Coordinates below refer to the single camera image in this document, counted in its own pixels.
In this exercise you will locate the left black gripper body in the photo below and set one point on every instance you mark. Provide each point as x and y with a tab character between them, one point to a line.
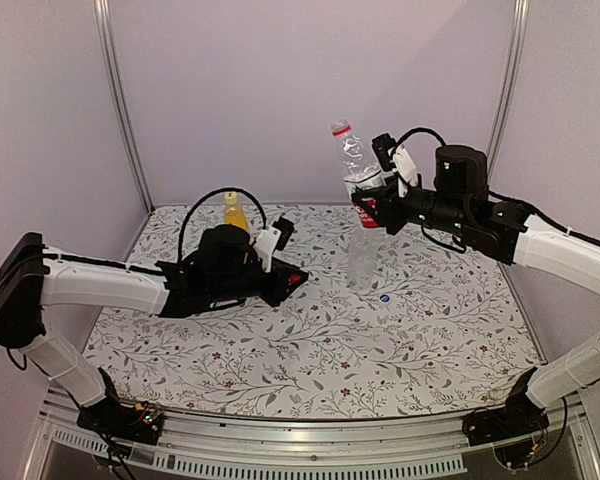
274	295

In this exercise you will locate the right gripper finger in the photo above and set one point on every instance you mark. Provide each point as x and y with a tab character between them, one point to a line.
375	187
367	215

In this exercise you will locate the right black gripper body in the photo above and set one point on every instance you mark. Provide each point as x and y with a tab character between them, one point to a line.
395	219

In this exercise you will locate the red cap water bottle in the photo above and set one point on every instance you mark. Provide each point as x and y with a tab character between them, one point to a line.
358	165

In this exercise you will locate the clear plastic bottle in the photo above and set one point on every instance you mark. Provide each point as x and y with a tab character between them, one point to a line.
362	254

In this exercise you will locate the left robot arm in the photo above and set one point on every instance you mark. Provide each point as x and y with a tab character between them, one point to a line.
226	269

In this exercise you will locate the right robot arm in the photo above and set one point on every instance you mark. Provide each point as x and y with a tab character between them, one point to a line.
512	232

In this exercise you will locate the yellow juice bottle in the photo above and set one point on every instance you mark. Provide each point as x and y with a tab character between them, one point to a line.
233	211

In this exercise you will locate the floral table mat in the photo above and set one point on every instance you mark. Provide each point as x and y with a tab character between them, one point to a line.
451	337

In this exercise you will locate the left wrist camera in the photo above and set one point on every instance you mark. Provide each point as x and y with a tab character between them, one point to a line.
271	238

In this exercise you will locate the aluminium front rail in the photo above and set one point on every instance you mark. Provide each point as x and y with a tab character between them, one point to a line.
212	446

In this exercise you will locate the right metal frame post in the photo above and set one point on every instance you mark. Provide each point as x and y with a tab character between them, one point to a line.
512	65

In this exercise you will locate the metal frame post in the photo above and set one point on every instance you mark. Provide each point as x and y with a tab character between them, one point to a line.
112	69
512	65

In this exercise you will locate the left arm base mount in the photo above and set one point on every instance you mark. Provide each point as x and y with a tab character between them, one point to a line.
141	423

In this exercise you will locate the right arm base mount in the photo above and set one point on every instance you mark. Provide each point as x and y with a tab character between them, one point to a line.
517	417

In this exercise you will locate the left metal frame post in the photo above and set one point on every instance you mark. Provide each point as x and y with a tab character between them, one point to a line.
112	69

